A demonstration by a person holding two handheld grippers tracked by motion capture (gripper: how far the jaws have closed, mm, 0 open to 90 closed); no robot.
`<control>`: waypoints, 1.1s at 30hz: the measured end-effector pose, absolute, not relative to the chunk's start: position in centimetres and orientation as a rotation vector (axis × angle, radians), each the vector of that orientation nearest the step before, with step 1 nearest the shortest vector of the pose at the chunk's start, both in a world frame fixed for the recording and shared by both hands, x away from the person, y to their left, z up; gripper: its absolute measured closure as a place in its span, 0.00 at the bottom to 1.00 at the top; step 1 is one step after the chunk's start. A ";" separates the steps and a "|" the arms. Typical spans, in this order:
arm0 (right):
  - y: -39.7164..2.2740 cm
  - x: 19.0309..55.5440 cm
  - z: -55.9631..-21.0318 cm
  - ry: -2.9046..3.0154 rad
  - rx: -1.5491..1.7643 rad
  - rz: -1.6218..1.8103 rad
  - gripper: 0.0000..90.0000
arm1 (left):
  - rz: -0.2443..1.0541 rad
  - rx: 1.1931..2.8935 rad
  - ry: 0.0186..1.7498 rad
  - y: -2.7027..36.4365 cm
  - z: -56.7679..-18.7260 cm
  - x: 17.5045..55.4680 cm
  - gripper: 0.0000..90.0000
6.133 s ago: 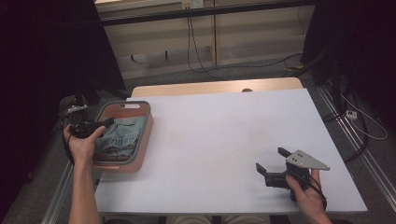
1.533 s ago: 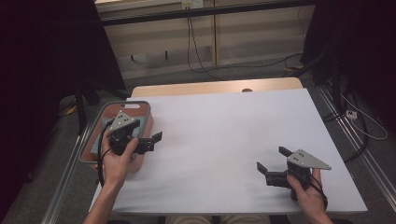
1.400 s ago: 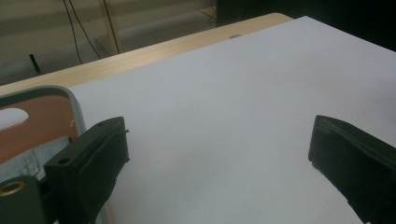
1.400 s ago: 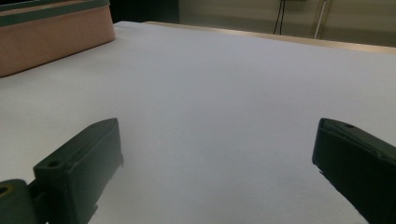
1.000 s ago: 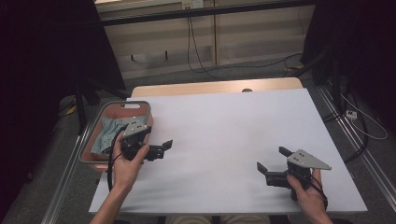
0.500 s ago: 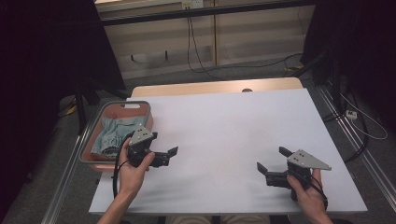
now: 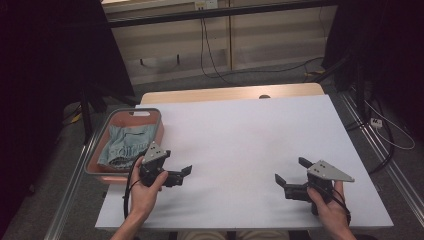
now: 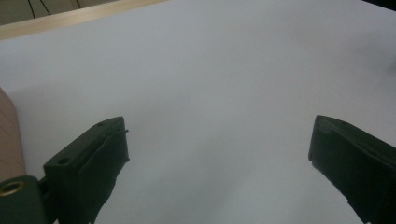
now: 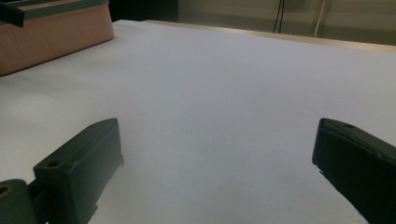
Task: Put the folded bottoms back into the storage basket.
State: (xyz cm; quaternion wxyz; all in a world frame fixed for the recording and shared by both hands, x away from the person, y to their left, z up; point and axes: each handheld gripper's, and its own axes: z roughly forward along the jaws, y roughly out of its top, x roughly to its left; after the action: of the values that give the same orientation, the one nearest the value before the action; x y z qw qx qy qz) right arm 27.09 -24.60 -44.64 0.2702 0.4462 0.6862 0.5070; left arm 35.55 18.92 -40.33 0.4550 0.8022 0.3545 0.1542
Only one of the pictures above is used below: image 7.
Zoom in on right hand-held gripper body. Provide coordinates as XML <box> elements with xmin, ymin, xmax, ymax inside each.
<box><xmin>282</xmin><ymin>159</ymin><xmax>356</xmax><ymax>216</ymax></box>

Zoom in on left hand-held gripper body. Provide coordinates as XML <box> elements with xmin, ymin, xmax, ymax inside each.
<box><xmin>138</xmin><ymin>141</ymin><xmax>185</xmax><ymax>188</ymax></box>

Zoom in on light blue denim shorts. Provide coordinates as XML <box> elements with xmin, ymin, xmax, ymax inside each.
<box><xmin>97</xmin><ymin>123</ymin><xmax>158</xmax><ymax>169</ymax></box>

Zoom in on black metal stand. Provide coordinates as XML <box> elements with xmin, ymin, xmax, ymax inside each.
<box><xmin>79</xmin><ymin>84</ymin><xmax>139</xmax><ymax>145</ymax></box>
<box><xmin>305</xmin><ymin>49</ymin><xmax>366</xmax><ymax>116</ymax></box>

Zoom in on aluminium floor rail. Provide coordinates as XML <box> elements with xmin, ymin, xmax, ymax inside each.
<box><xmin>42</xmin><ymin>131</ymin><xmax>101</xmax><ymax>240</ymax></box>
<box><xmin>339</xmin><ymin>91</ymin><xmax>424</xmax><ymax>219</ymax></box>

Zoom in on pink basket with grey rim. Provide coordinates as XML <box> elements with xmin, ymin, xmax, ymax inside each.
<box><xmin>83</xmin><ymin>107</ymin><xmax>165</xmax><ymax>185</ymax></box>

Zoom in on black curtain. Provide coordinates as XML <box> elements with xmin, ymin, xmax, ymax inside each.
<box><xmin>0</xmin><ymin>0</ymin><xmax>136</xmax><ymax>228</ymax></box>
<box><xmin>321</xmin><ymin>0</ymin><xmax>424</xmax><ymax>141</ymax></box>

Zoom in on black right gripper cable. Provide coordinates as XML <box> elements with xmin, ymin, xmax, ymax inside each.
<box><xmin>312</xmin><ymin>181</ymin><xmax>352</xmax><ymax>227</ymax></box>

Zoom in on person's right hand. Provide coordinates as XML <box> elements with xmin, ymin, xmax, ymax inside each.
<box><xmin>306</xmin><ymin>180</ymin><xmax>352</xmax><ymax>232</ymax></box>

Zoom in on person's left hand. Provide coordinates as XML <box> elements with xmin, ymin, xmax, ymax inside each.
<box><xmin>127</xmin><ymin>164</ymin><xmax>170</xmax><ymax>218</ymax></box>

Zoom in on wooden table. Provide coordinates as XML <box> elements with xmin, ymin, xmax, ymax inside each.
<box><xmin>139</xmin><ymin>82</ymin><xmax>326</xmax><ymax>105</ymax></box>

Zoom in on black horizontal bar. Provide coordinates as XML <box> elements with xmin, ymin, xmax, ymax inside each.
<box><xmin>107</xmin><ymin>0</ymin><xmax>341</xmax><ymax>29</ymax></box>

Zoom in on black hanging cable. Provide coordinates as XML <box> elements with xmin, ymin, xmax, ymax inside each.
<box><xmin>199</xmin><ymin>17</ymin><xmax>325</xmax><ymax>85</ymax></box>

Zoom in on white table cover sheet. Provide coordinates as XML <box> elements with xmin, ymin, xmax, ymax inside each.
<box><xmin>94</xmin><ymin>94</ymin><xmax>395</xmax><ymax>232</ymax></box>

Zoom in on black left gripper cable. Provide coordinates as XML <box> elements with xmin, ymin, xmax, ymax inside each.
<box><xmin>122</xmin><ymin>150</ymin><xmax>148</xmax><ymax>220</ymax></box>

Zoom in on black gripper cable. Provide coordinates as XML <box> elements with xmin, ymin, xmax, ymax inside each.
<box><xmin>122</xmin><ymin>150</ymin><xmax>148</xmax><ymax>220</ymax></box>
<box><xmin>312</xmin><ymin>181</ymin><xmax>352</xmax><ymax>227</ymax></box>

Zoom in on white wall socket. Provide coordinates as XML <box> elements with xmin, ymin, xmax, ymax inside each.
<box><xmin>194</xmin><ymin>0</ymin><xmax>219</xmax><ymax>11</ymax></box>

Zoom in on light wooden cabinet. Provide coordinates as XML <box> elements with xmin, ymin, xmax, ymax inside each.
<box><xmin>100</xmin><ymin>0</ymin><xmax>338</xmax><ymax>86</ymax></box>

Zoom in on white cable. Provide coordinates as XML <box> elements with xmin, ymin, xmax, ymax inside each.
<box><xmin>364</xmin><ymin>99</ymin><xmax>417</xmax><ymax>151</ymax></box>

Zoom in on black floor cable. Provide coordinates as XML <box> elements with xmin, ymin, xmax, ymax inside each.
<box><xmin>344</xmin><ymin>89</ymin><xmax>396</xmax><ymax>175</ymax></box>

